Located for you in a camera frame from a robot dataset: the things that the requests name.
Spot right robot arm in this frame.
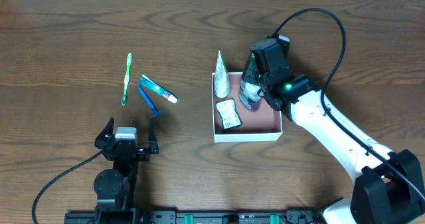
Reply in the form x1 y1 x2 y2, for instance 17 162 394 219
242 35 424 223

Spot green white tissue pack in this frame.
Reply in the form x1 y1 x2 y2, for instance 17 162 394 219
216 99 242 130

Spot blue disposable razor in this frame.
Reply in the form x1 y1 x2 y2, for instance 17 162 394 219
137 86 163 119

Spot green Colgate toothpaste tube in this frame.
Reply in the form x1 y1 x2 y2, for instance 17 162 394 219
138 74 178 104

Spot white box with red lining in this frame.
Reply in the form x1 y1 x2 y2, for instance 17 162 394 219
212 72 283 143

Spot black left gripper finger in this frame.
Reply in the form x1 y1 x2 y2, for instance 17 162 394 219
94 117 114 148
148 118 159 154

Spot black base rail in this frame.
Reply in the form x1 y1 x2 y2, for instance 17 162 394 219
64 208 325 224

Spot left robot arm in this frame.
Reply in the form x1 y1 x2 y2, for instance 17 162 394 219
94 118 159 211

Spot green white toothbrush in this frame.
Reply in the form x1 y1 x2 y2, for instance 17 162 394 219
122 53 132 106

